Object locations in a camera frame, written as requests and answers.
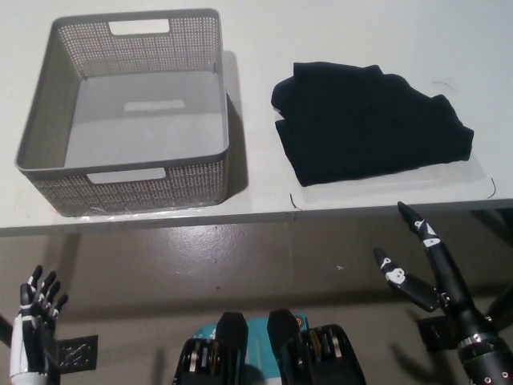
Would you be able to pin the black ribbed robot body block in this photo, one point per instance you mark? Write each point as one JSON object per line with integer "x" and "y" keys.
{"x": 224, "y": 353}
{"x": 320, "y": 353}

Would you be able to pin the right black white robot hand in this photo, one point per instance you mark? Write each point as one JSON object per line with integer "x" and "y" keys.
{"x": 453, "y": 288}

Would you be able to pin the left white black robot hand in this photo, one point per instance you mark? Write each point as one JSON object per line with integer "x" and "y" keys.
{"x": 28, "y": 333}

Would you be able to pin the black floor tape patch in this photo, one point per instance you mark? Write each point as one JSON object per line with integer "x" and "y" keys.
{"x": 437, "y": 331}
{"x": 76, "y": 353}

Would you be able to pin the grey perforated plastic basket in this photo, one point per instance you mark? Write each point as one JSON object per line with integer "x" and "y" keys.
{"x": 48, "y": 120}

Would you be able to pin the dark table leg frame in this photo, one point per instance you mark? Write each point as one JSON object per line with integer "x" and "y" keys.
{"x": 499, "y": 224}

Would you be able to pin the black t-shirt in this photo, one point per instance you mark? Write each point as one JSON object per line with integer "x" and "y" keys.
{"x": 360, "y": 128}

